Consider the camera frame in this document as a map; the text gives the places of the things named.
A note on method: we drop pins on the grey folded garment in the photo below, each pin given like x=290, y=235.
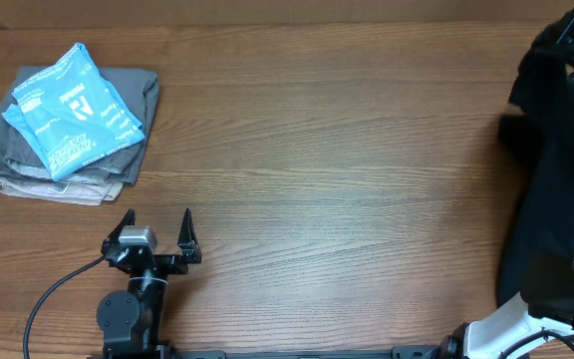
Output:
x=139, y=90

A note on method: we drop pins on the black clothes pile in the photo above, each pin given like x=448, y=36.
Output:
x=543, y=223

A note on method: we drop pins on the light blue folded shirt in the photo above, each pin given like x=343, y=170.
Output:
x=71, y=116

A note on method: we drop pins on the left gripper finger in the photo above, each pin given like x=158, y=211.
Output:
x=187, y=237
x=128, y=219

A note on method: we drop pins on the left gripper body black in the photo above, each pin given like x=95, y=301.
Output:
x=174, y=264

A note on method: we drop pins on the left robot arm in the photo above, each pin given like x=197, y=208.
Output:
x=131, y=319

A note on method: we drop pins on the beige folded garment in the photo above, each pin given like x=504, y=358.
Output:
x=64, y=191

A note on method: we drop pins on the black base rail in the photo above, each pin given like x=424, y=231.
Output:
x=397, y=352

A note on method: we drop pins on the black t-shirt with label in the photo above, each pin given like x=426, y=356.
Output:
x=543, y=129

